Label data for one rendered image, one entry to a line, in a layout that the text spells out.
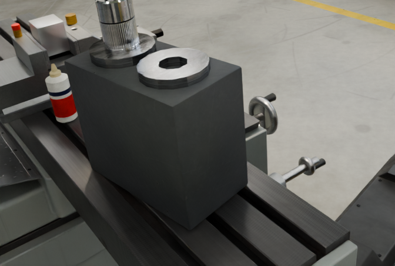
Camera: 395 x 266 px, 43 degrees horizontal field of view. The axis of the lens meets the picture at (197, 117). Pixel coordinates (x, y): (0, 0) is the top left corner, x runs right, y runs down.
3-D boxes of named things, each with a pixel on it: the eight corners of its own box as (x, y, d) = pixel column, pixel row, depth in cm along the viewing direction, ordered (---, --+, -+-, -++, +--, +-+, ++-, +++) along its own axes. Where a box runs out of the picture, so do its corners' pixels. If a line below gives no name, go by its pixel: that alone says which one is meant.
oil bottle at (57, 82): (73, 109, 95) (59, 56, 89) (81, 117, 92) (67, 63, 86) (53, 117, 93) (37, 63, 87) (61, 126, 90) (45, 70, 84)
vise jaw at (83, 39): (83, 34, 109) (79, 16, 106) (106, 50, 99) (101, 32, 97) (56, 42, 106) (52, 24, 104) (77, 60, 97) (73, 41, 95)
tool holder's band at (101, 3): (88, 7, 64) (86, 0, 63) (111, -4, 67) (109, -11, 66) (117, 11, 61) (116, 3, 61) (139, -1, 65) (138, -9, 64)
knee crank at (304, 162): (315, 159, 148) (316, 143, 144) (331, 169, 143) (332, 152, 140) (260, 192, 138) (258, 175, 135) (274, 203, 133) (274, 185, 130)
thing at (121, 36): (97, 50, 67) (88, 7, 64) (119, 36, 70) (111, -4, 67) (125, 54, 64) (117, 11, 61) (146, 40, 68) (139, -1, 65)
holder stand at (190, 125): (148, 133, 85) (129, 22, 74) (249, 184, 71) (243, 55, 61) (90, 169, 78) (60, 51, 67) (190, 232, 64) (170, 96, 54)
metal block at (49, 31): (60, 41, 103) (53, 13, 100) (70, 50, 99) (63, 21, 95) (36, 49, 101) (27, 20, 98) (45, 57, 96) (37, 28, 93)
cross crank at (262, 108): (261, 119, 152) (260, 85, 146) (288, 135, 144) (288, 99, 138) (220, 139, 145) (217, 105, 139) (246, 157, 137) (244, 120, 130)
